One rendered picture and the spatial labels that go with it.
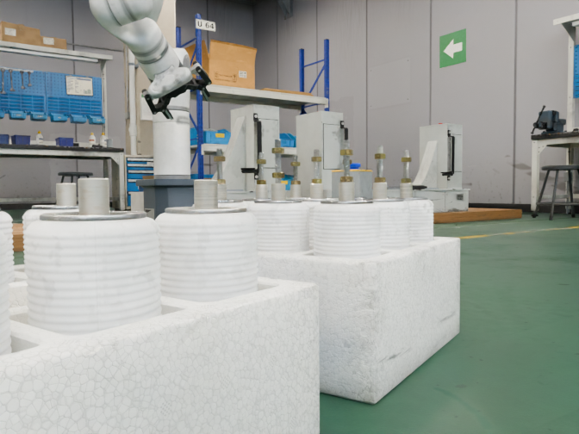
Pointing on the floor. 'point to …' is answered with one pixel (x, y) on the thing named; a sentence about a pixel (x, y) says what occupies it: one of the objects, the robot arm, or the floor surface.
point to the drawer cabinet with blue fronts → (136, 167)
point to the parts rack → (221, 94)
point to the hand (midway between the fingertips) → (188, 106)
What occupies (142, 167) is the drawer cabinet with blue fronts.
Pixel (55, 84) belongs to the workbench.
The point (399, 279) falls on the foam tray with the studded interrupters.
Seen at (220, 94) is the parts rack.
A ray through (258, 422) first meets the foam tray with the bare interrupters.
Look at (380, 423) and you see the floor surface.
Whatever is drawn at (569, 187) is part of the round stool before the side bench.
